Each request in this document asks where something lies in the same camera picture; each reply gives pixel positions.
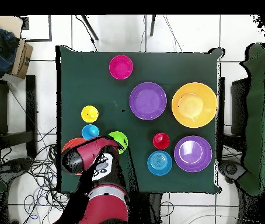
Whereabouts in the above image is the blue cup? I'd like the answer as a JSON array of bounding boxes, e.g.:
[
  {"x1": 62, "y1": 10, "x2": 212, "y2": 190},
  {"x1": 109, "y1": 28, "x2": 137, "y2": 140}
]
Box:
[{"x1": 81, "y1": 124, "x2": 100, "y2": 141}]

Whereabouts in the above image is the orange-red bowl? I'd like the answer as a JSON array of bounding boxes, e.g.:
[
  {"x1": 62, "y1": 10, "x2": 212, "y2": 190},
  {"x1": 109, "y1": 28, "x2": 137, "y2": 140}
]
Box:
[{"x1": 62, "y1": 137, "x2": 88, "y2": 176}]

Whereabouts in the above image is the cardboard box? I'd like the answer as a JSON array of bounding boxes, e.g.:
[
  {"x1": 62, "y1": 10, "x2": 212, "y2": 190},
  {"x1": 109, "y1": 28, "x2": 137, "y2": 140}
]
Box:
[{"x1": 8, "y1": 38, "x2": 34, "y2": 79}]

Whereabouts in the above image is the large yellow bowl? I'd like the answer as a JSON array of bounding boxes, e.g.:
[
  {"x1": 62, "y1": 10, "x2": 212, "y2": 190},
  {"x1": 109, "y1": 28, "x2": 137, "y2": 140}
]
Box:
[{"x1": 171, "y1": 82, "x2": 218, "y2": 128}]

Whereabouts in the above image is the beige cardboard sheet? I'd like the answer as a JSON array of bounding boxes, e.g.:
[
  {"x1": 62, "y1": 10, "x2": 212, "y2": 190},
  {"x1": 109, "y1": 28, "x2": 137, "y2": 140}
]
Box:
[{"x1": 0, "y1": 15, "x2": 23, "y2": 38}]

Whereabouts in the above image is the red cup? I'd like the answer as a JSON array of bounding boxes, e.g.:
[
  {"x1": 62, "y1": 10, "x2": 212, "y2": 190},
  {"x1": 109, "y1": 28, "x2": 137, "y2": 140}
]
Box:
[{"x1": 152, "y1": 132, "x2": 170, "y2": 151}]

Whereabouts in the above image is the black wheeled base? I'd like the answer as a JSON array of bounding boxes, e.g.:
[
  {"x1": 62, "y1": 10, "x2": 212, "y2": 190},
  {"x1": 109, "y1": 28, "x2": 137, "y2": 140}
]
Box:
[
  {"x1": 218, "y1": 158, "x2": 246, "y2": 185},
  {"x1": 0, "y1": 157, "x2": 34, "y2": 185}
]

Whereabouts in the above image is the black cable tangle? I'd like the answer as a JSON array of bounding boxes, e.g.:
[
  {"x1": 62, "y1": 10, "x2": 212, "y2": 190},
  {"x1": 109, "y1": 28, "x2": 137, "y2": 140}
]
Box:
[{"x1": 0, "y1": 125, "x2": 77, "y2": 224}]

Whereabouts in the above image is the pink bowl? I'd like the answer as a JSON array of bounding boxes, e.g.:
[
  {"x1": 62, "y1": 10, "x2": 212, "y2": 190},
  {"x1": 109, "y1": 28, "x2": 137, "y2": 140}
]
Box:
[{"x1": 108, "y1": 54, "x2": 134, "y2": 81}]

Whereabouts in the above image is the purple bowl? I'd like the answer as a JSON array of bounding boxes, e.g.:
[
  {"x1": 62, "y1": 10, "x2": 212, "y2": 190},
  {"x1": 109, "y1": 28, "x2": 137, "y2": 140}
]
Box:
[
  {"x1": 173, "y1": 135, "x2": 213, "y2": 173},
  {"x1": 129, "y1": 82, "x2": 168, "y2": 121}
]

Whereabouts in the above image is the yellow cup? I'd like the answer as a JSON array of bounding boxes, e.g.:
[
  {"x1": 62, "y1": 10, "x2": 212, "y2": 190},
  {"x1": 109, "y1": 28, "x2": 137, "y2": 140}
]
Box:
[{"x1": 81, "y1": 105, "x2": 99, "y2": 124}]

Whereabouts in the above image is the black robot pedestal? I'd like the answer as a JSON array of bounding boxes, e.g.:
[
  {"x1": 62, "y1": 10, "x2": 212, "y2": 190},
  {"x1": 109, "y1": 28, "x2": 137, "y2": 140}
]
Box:
[{"x1": 144, "y1": 192, "x2": 165, "y2": 222}]

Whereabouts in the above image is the white board black frame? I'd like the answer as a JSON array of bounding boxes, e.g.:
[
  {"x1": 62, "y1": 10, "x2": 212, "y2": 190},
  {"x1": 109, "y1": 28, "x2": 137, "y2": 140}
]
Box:
[{"x1": 20, "y1": 15, "x2": 53, "y2": 43}]

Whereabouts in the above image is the black stand leg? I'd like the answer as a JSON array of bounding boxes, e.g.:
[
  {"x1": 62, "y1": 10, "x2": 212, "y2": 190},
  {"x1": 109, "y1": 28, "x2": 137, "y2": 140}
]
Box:
[
  {"x1": 149, "y1": 15, "x2": 158, "y2": 37},
  {"x1": 81, "y1": 15, "x2": 99, "y2": 41}
]

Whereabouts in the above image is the blue clothing pile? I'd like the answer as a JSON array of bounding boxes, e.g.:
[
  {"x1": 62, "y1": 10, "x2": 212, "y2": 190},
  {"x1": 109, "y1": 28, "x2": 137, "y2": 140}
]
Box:
[{"x1": 0, "y1": 23, "x2": 20, "y2": 78}]

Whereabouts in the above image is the black metal frame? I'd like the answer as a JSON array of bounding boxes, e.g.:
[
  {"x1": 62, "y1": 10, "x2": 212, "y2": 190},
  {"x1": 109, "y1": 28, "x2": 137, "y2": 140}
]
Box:
[
  {"x1": 0, "y1": 75, "x2": 37, "y2": 159},
  {"x1": 216, "y1": 76, "x2": 251, "y2": 152}
]

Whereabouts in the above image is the blue bowl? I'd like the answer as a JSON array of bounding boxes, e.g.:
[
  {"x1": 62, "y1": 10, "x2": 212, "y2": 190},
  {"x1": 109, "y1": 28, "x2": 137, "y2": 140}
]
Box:
[{"x1": 147, "y1": 150, "x2": 173, "y2": 176}]

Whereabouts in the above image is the green bowl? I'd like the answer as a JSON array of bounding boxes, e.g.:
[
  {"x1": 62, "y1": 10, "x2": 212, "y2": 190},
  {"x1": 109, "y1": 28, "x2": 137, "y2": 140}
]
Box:
[{"x1": 108, "y1": 131, "x2": 129, "y2": 155}]

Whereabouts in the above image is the dark green tablecloth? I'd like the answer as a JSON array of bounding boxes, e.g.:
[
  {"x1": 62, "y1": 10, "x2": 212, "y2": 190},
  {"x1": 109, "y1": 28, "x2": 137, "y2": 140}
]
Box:
[{"x1": 55, "y1": 45, "x2": 225, "y2": 194}]

